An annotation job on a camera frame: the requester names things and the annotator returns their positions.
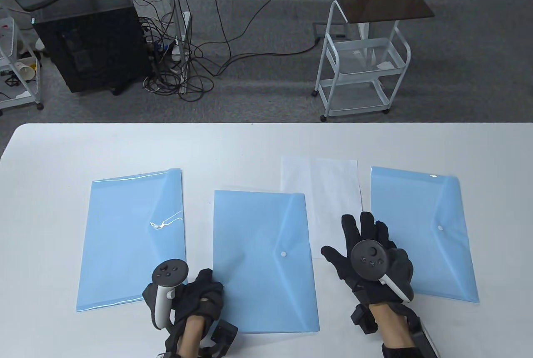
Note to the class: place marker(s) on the person's right hand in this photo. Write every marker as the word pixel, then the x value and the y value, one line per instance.
pixel 345 266

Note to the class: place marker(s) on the person's left hand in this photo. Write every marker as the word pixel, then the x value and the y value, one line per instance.
pixel 200 295

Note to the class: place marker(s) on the blue plastic snap folder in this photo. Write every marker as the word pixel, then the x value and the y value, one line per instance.
pixel 433 199
pixel 125 241
pixel 258 283

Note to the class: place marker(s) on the white paper sheet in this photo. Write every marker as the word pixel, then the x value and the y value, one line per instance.
pixel 329 191

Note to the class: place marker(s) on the black right forearm pack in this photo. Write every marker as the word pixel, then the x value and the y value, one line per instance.
pixel 422 335

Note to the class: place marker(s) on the person's left forearm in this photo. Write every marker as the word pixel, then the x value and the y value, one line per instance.
pixel 189 339

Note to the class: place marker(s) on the person's right forearm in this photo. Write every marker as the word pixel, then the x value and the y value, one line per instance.
pixel 389 326

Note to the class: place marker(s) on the black and white right controller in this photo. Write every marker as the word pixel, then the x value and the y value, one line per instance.
pixel 370 260

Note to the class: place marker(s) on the black and white controller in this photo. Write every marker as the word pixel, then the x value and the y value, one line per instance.
pixel 370 260
pixel 168 272

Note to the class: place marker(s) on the black and white left controller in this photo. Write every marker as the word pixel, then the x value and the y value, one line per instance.
pixel 168 272

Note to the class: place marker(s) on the paper scrap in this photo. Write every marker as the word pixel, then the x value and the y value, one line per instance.
pixel 385 65

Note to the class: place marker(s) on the white cart with brown top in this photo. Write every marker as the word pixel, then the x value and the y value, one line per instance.
pixel 383 1

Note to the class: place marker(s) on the small white rolling cart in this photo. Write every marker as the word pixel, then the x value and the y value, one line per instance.
pixel 12 101

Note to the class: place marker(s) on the black computer tower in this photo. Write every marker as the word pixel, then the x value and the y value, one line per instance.
pixel 91 41

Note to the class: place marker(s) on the paper cup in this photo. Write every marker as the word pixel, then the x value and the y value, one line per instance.
pixel 25 71

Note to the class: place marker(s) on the aluminium desk leg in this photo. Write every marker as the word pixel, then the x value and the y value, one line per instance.
pixel 177 8

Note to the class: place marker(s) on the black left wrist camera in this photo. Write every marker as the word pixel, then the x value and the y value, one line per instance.
pixel 225 335

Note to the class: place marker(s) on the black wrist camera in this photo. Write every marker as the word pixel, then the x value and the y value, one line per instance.
pixel 225 335
pixel 363 320

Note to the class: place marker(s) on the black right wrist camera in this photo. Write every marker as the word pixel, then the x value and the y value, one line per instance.
pixel 363 320

